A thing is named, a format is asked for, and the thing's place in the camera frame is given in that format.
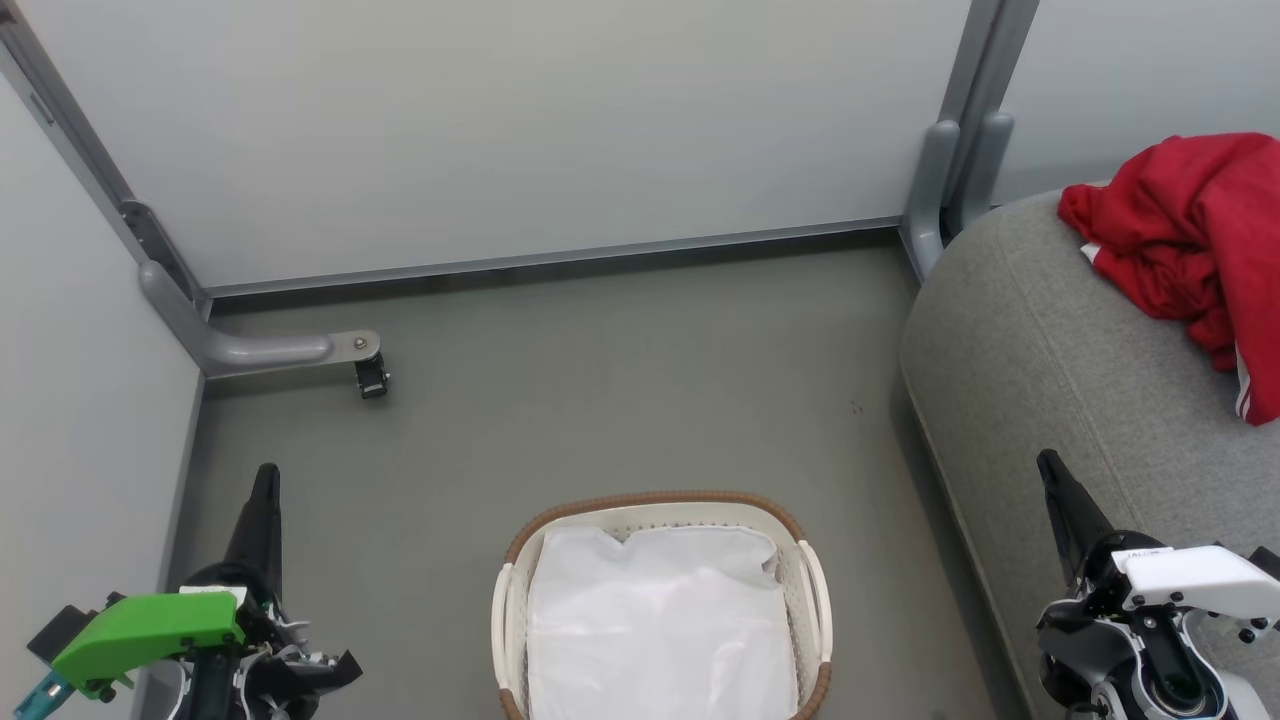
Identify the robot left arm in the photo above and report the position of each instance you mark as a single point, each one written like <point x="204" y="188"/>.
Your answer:
<point x="250" y="685"/>

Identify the grey corner partition post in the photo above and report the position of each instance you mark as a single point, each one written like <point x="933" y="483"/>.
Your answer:
<point x="70" y="130"/>

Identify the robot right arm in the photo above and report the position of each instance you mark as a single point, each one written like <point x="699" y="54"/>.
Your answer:
<point x="1150" y="660"/>

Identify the aluminium baseboard rail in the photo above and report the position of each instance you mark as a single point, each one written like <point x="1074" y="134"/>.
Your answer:
<point x="550" y="257"/>

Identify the grey fabric sofa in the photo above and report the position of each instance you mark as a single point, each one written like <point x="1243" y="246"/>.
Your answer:
<point x="1030" y="350"/>

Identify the white cloth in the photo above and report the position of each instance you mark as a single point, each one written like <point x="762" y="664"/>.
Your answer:
<point x="660" y="630"/>

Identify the white laundry basket brown rim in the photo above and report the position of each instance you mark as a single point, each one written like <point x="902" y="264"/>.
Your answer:
<point x="815" y="620"/>

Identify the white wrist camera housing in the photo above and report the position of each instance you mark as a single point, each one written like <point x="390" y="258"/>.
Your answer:
<point x="1190" y="575"/>

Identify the black caster wheel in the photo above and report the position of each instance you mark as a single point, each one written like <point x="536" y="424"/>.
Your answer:
<point x="372" y="378"/>

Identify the green wrist camera housing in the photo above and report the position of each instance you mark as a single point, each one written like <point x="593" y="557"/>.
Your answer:
<point x="150" y="630"/>

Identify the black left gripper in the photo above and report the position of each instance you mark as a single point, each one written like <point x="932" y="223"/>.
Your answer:
<point x="265" y="610"/>

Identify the teal connector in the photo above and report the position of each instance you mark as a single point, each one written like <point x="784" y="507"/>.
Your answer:
<point x="40" y="695"/>

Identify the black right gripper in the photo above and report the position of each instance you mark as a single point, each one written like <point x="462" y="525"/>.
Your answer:
<point x="1105" y="580"/>

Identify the red garment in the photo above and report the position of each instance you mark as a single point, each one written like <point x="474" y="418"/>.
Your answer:
<point x="1190" y="230"/>

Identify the grey curved partition foot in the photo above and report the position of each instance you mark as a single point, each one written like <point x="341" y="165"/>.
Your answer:
<point x="250" y="350"/>

